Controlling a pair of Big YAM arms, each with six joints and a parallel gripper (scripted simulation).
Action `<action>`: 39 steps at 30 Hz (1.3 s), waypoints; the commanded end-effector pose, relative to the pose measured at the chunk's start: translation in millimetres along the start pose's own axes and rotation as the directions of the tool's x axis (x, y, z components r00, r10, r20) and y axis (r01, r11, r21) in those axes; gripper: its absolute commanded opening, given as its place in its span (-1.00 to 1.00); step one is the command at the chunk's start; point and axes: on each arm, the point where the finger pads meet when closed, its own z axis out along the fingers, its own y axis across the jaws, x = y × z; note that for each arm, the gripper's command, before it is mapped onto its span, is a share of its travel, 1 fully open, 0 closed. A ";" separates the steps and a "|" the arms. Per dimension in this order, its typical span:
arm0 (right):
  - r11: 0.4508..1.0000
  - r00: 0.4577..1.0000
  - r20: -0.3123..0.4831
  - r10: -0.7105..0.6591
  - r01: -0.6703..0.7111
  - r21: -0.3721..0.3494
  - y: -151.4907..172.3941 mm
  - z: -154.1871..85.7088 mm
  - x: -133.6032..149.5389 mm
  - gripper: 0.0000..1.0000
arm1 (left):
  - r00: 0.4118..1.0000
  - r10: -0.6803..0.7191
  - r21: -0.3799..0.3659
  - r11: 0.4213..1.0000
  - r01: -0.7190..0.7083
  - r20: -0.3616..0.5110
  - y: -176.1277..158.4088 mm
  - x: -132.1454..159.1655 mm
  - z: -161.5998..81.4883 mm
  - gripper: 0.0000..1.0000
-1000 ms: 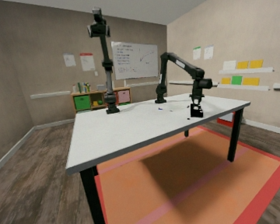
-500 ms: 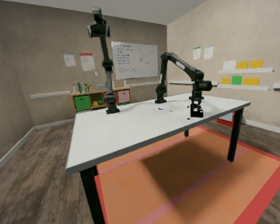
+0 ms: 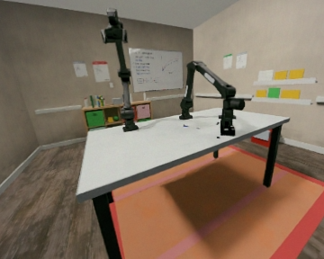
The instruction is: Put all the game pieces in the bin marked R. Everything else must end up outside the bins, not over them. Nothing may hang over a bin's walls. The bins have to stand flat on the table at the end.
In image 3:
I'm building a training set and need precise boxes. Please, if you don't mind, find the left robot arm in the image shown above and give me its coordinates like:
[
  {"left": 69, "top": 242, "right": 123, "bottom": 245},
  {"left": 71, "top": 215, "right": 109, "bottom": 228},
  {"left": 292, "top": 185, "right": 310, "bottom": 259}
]
[{"left": 179, "top": 61, "right": 246, "bottom": 121}]

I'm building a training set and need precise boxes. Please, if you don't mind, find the black open bin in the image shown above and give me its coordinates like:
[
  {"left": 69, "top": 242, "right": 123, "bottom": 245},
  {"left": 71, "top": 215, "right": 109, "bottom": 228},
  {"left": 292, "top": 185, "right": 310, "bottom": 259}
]
[{"left": 220, "top": 121, "right": 235, "bottom": 137}]

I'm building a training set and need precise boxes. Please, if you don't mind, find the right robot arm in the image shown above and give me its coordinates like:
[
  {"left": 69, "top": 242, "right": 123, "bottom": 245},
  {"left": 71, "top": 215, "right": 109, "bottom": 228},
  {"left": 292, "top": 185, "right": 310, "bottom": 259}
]
[{"left": 106, "top": 8, "right": 139, "bottom": 131}]

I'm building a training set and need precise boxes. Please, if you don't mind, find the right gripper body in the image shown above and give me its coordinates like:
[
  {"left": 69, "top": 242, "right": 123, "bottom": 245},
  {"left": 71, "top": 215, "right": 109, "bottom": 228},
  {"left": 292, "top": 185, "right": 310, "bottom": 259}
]
[{"left": 104, "top": 29, "right": 123, "bottom": 43}]

